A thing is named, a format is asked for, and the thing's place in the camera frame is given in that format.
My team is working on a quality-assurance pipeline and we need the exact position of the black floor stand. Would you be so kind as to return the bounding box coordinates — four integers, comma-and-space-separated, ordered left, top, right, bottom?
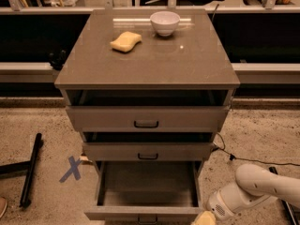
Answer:
268, 166, 300, 225
0, 133, 43, 209

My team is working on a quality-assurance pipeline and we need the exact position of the grey drawer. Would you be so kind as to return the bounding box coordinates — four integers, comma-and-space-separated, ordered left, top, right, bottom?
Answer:
84, 161, 203, 225
67, 106, 229, 132
82, 142, 214, 161

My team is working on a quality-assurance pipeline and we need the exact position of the black clamp on rail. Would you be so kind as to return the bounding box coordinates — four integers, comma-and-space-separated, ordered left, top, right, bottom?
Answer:
49, 50, 67, 70

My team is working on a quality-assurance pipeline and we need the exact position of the white bowl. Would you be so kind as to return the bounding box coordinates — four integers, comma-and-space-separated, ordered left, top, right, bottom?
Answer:
150, 11, 180, 37

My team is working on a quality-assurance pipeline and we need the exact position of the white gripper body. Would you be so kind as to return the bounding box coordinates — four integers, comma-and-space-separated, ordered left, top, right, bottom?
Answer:
206, 182, 277, 221

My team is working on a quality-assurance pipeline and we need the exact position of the blue tape cross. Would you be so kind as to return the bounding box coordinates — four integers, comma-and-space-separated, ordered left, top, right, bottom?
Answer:
59, 157, 82, 183

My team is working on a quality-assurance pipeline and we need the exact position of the grey middle drawer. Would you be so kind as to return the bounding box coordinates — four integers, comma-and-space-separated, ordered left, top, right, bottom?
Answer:
82, 142, 214, 161

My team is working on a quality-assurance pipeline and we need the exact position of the yellow sponge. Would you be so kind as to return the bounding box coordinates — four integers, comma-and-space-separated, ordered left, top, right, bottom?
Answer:
110, 32, 142, 53

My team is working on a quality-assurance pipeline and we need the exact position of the black floor stand right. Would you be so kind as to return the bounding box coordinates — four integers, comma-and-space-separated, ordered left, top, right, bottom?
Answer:
268, 166, 300, 225

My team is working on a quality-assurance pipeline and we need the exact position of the grey bottom drawer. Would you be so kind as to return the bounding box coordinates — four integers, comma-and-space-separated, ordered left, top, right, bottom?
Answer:
84, 161, 203, 225

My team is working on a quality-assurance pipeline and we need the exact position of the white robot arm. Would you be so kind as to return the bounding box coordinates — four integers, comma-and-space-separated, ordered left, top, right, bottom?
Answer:
191, 164, 300, 225

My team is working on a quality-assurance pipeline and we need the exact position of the grey drawer cabinet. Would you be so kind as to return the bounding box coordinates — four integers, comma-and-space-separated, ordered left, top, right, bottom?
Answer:
54, 8, 241, 173

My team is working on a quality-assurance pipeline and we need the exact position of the shoe tip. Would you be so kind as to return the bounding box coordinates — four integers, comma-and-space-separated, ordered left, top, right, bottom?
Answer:
0, 197, 8, 218

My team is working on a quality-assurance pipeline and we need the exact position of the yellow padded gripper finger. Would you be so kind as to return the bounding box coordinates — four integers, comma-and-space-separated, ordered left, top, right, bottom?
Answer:
191, 211, 216, 225

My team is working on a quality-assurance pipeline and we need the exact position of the black floor stand left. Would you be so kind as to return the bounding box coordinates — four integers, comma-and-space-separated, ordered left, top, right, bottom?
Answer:
0, 133, 43, 209

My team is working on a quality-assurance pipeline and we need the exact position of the grey top drawer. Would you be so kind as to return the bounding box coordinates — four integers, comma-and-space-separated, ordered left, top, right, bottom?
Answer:
67, 106, 229, 132

